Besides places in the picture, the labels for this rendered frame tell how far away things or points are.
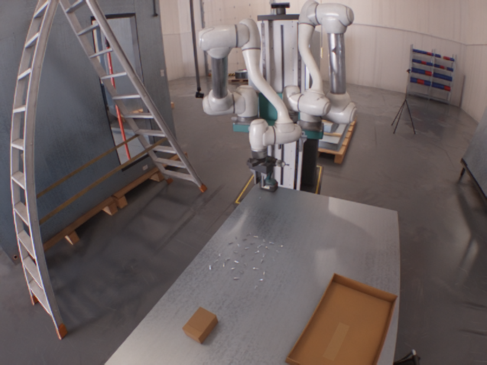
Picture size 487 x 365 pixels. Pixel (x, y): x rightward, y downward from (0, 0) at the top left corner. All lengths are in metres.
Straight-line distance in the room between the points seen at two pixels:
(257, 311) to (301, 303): 0.18
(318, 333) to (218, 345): 0.37
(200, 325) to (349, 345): 0.55
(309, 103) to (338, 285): 0.89
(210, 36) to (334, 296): 1.32
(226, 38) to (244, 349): 1.36
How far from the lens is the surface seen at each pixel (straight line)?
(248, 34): 1.32
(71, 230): 2.72
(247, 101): 1.74
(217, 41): 1.29
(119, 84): 7.01
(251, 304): 1.03
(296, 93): 1.38
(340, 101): 1.54
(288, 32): 1.87
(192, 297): 1.08
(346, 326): 1.02
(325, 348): 0.96
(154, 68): 3.16
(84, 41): 2.23
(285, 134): 1.32
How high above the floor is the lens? 1.54
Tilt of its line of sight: 32 degrees down
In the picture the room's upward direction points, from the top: 3 degrees counter-clockwise
